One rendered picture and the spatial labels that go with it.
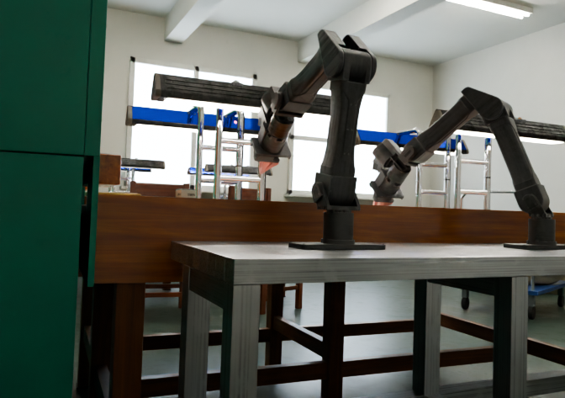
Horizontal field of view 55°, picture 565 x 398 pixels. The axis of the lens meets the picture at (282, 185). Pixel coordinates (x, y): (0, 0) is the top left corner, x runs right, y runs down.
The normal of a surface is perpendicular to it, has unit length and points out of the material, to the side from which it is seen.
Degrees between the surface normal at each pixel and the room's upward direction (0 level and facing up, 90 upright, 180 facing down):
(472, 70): 90
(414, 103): 90
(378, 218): 90
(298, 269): 90
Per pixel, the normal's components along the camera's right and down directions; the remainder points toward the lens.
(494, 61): -0.91, -0.05
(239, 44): 0.42, -0.02
